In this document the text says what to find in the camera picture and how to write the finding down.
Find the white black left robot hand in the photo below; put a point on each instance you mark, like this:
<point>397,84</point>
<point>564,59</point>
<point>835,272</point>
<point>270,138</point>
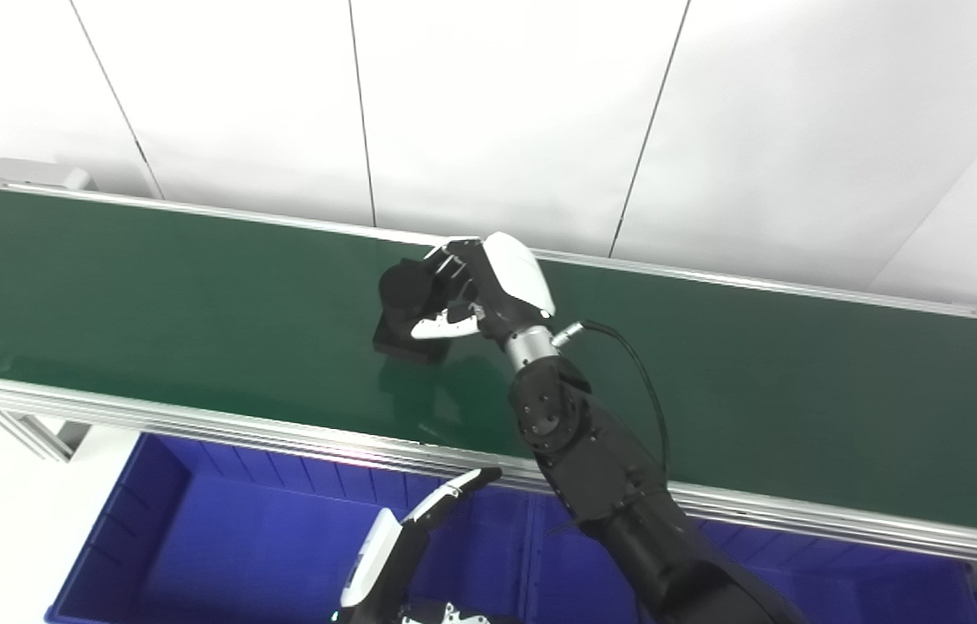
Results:
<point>367,563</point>

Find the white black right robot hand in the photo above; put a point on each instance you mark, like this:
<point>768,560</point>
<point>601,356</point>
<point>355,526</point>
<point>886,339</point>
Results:
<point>510,277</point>

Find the black cylinder block part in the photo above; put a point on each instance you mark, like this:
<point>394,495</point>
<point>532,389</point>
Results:
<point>401,299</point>

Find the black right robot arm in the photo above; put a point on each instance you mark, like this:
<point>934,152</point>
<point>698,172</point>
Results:
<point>592,451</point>

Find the aluminium conveyor support leg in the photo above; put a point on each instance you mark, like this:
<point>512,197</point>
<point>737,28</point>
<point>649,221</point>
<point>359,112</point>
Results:
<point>29,433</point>

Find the green conveyor belt aluminium frame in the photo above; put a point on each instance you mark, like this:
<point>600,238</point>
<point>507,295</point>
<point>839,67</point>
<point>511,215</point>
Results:
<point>193,312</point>

